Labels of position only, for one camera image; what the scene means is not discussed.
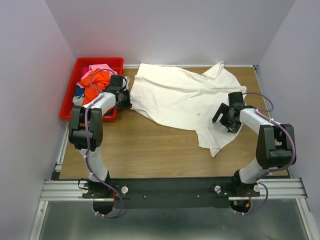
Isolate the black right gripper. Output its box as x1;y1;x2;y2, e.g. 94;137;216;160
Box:
212;102;242;134

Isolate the pink t shirt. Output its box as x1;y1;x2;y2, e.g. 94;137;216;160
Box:
80;63;118;80

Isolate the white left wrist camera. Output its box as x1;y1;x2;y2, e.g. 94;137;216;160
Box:
123;76;130;90

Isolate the aluminium frame rail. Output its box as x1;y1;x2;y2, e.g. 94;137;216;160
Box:
29;119;83;240

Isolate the red plastic bin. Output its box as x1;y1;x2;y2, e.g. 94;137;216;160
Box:
59;57;124;121

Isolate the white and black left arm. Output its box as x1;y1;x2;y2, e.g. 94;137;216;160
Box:
68;75;132;198

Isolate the blue and white garment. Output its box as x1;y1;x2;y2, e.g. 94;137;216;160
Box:
72;84;85;106

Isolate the orange t shirt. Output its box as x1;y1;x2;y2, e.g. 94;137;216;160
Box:
79;69;111;105

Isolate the white t shirt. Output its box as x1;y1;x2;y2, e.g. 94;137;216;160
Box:
130;62;247;157

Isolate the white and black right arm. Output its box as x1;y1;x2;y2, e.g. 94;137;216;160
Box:
212;92;297;197

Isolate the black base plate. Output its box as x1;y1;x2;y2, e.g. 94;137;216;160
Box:
78;177;260;216

